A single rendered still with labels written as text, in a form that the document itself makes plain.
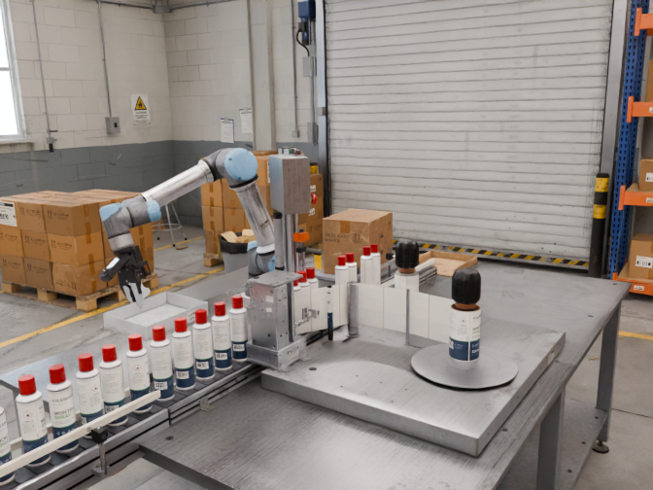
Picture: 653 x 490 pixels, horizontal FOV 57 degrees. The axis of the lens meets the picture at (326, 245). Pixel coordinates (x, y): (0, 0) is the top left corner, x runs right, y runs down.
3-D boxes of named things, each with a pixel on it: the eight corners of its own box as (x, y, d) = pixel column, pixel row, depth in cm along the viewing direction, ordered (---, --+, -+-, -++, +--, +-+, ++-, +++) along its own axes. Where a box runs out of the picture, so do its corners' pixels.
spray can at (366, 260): (369, 297, 243) (368, 248, 239) (358, 296, 246) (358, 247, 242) (375, 294, 247) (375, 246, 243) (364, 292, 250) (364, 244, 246)
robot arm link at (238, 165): (285, 263, 252) (235, 142, 232) (302, 270, 239) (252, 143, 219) (261, 278, 247) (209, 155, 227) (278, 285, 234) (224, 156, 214)
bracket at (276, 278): (274, 288, 172) (274, 285, 172) (246, 282, 178) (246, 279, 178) (303, 276, 183) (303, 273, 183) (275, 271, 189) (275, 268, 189)
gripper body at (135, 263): (153, 276, 209) (142, 242, 208) (133, 282, 201) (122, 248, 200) (138, 280, 213) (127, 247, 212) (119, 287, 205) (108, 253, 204)
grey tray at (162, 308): (147, 341, 185) (146, 327, 183) (104, 328, 195) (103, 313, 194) (208, 315, 207) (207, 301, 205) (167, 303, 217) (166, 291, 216)
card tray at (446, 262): (453, 277, 287) (453, 269, 286) (404, 269, 301) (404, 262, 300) (476, 263, 311) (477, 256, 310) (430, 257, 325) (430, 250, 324)
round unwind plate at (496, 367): (496, 401, 157) (496, 397, 157) (393, 373, 174) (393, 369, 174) (532, 360, 182) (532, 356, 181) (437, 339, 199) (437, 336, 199)
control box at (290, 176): (284, 215, 203) (281, 157, 199) (270, 207, 219) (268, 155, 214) (312, 212, 206) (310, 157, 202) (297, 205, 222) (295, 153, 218)
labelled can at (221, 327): (223, 373, 177) (219, 307, 173) (211, 368, 180) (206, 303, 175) (235, 367, 181) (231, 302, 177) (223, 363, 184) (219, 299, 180)
